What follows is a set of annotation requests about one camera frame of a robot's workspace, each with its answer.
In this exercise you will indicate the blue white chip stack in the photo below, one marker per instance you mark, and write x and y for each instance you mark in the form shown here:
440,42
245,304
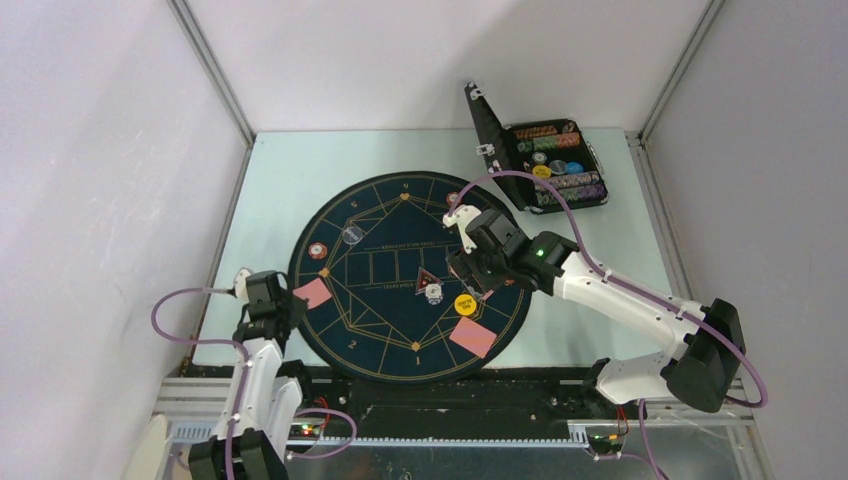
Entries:
434,293

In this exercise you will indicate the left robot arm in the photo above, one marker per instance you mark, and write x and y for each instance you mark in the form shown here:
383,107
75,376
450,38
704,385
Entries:
249,440

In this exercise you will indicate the pink dealt card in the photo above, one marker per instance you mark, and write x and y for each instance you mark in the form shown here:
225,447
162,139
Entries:
473,337
315,293

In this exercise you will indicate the red poker chip stack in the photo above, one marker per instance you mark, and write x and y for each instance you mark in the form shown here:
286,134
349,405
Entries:
452,198

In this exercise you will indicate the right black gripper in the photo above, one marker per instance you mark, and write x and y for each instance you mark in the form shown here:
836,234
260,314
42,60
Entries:
466,262

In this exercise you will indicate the clear dealer button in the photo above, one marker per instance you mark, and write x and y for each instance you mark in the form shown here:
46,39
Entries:
352,235

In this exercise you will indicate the black poker chip case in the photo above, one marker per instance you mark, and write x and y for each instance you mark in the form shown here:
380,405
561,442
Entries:
554,151

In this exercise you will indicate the yellow big blind button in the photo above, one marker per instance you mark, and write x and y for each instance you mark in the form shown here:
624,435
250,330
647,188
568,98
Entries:
465,305

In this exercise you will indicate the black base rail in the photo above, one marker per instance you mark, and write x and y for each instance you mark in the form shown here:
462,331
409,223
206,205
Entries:
510,404

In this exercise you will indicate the blue button in case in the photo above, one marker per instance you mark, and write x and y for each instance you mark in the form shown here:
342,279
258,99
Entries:
574,168

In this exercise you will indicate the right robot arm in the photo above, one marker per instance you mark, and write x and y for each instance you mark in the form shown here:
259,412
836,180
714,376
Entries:
699,345

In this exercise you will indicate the round dark poker mat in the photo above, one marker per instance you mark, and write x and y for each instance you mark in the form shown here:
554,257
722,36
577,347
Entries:
375,327

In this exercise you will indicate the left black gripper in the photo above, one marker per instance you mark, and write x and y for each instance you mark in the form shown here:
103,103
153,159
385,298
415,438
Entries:
299,307

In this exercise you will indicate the triangular all in marker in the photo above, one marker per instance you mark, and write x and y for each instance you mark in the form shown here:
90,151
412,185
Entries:
424,279

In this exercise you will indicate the yellow button in case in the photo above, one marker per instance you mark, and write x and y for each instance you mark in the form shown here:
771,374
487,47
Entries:
542,171

